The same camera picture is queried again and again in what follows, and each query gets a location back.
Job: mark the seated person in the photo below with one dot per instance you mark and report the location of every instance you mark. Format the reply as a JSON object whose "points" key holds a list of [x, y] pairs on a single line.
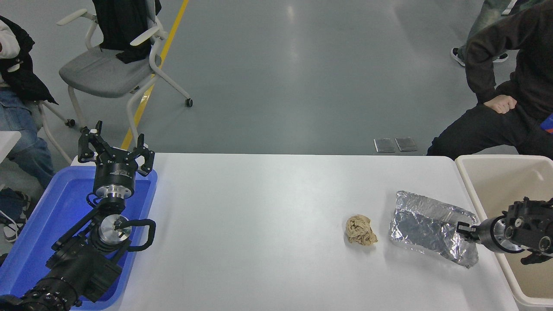
{"points": [[21, 129]]}

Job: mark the dark sneaker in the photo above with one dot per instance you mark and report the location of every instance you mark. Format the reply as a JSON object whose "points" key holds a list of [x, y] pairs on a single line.
{"points": [[13, 224]]}

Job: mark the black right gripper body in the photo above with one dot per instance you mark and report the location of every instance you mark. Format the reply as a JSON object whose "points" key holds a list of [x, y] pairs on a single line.
{"points": [[486, 233]]}

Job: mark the white chair frame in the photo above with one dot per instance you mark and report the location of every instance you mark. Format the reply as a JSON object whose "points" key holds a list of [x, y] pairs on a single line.
{"points": [[49, 129]]}

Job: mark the grey white office chair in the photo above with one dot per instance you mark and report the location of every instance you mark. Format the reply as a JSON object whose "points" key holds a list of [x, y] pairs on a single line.
{"points": [[101, 71]]}

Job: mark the walking person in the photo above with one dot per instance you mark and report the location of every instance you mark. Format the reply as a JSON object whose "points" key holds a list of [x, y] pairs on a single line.
{"points": [[486, 17]]}

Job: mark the white side table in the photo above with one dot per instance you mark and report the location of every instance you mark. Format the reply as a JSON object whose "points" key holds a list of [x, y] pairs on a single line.
{"points": [[7, 142]]}

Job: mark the metal floor plate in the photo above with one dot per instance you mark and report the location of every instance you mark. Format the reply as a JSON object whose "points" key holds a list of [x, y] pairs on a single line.
{"points": [[406, 144], [384, 145]]}

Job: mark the person's hand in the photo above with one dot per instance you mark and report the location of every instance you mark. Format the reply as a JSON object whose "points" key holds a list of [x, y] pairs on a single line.
{"points": [[501, 104]]}

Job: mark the silver foil tray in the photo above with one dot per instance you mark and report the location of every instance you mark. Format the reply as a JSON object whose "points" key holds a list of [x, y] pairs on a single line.
{"points": [[425, 229]]}

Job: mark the black jacket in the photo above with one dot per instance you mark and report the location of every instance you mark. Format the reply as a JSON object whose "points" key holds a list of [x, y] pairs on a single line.
{"points": [[119, 26]]}

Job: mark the crumpled tan paper ball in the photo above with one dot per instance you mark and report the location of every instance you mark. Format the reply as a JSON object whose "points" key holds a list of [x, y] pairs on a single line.
{"points": [[360, 231]]}

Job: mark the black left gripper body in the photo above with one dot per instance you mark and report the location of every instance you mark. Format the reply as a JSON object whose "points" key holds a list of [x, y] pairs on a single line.
{"points": [[114, 172]]}

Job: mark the large pale bin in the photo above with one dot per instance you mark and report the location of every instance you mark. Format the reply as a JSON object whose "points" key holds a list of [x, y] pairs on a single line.
{"points": [[497, 185]]}

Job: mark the blue plastic tray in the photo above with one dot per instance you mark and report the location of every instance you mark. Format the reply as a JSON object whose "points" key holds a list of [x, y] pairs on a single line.
{"points": [[39, 233]]}

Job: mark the person beside bin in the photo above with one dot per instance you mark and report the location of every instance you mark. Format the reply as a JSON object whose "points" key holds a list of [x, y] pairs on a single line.
{"points": [[527, 65]]}

